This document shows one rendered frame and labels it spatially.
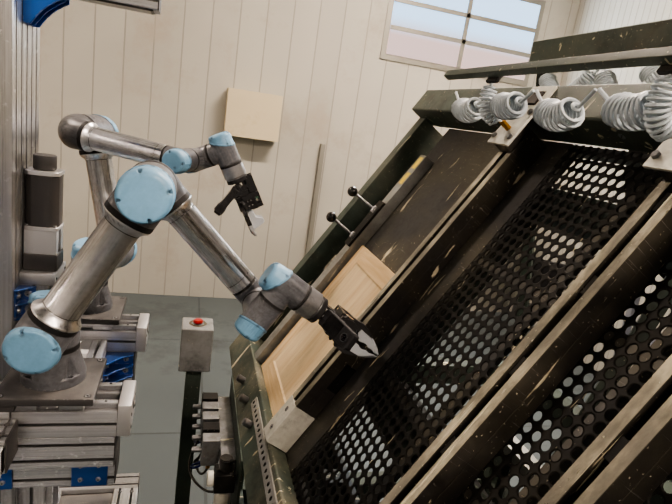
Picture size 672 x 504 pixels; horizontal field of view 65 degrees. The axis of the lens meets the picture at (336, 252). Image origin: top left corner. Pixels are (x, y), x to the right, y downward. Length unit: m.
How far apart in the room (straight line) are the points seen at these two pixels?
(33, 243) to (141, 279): 3.45
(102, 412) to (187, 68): 3.66
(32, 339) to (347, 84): 4.08
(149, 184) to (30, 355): 0.45
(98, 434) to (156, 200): 0.68
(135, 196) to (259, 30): 3.80
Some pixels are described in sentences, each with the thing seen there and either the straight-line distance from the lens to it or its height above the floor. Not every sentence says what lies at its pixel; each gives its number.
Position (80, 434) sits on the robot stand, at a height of 0.91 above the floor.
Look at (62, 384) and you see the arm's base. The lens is 1.51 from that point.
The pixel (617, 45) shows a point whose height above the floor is 2.14.
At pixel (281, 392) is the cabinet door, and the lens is 1.72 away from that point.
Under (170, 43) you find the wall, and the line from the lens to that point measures 4.83.
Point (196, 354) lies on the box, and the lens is 2.16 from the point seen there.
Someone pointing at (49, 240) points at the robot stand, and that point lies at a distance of 1.67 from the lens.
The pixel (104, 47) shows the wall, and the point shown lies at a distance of 4.87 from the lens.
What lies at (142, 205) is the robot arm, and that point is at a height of 1.55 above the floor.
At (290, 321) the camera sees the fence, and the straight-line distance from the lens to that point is 1.94.
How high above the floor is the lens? 1.78
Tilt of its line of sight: 14 degrees down
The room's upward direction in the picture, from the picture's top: 9 degrees clockwise
